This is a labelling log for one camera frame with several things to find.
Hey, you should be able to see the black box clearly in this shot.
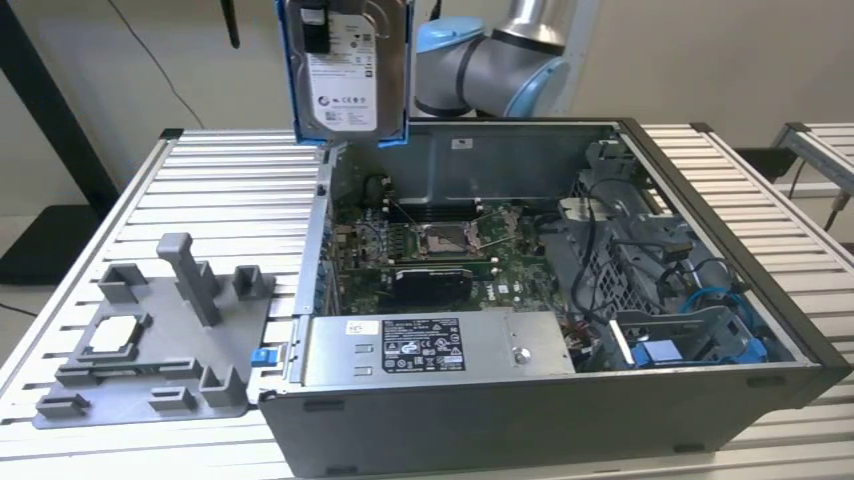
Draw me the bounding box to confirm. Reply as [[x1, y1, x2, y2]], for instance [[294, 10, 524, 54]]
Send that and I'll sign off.
[[733, 147, 800, 184]]

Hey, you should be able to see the silver power supply unit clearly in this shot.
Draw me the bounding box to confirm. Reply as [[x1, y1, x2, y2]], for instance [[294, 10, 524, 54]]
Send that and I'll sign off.
[[301, 310, 577, 390]]

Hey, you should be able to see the green motherboard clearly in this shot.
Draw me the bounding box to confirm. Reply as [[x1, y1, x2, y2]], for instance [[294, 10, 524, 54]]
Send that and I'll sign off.
[[330, 197, 582, 321]]

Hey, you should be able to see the thin black wall cable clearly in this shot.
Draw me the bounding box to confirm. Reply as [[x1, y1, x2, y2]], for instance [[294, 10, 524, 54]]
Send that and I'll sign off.
[[122, 0, 209, 132]]

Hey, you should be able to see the black graphics card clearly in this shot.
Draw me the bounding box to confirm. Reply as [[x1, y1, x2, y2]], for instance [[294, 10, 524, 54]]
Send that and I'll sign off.
[[392, 266, 477, 315]]

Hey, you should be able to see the metal disk bay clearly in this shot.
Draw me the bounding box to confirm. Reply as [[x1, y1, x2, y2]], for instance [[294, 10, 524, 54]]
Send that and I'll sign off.
[[604, 304, 800, 374]]

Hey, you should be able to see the light blue wire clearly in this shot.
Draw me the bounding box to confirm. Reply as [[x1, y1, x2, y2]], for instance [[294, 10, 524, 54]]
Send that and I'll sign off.
[[680, 284, 760, 346]]

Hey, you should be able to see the silver CPU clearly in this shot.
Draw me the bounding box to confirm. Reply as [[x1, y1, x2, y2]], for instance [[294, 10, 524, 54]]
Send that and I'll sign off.
[[91, 316, 153, 354]]

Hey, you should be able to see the metal slat side table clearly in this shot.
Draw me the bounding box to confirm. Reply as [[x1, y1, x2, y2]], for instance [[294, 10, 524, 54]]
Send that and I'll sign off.
[[772, 121, 854, 194]]

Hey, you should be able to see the black floor stand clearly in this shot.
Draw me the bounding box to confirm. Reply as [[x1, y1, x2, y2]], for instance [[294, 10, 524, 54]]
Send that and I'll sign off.
[[0, 0, 126, 287]]

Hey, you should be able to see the blue carrier in bay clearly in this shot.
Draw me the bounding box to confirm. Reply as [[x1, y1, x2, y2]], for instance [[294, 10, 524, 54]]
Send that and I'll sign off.
[[630, 340, 684, 370]]

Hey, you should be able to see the CPU socket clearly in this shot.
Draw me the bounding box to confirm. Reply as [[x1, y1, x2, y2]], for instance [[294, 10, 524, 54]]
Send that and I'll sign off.
[[414, 221, 484, 257]]

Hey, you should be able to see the black hanging strap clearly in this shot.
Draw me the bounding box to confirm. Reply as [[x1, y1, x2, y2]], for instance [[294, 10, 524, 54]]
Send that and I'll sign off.
[[218, 0, 243, 50]]

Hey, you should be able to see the metal socket cover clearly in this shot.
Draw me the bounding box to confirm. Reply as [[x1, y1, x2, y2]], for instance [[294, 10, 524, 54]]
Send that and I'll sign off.
[[466, 207, 524, 251]]

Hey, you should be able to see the hard disk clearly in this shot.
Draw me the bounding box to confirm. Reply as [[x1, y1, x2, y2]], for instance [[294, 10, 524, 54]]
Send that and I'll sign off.
[[277, 0, 414, 151]]

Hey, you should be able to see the black cable with plug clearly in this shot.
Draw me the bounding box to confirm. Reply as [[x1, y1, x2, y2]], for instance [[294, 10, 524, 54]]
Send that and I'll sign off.
[[825, 192, 851, 232]]

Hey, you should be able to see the grey plastic parts rack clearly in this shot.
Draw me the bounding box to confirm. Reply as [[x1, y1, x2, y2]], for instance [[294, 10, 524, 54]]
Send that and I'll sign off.
[[31, 232, 279, 431]]

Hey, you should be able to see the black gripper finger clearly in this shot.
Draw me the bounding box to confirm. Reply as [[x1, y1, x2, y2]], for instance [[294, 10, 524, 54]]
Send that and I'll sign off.
[[298, 0, 334, 55]]

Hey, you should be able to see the black open PC case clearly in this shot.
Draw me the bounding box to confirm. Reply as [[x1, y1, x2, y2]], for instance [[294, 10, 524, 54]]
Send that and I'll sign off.
[[257, 117, 854, 479]]

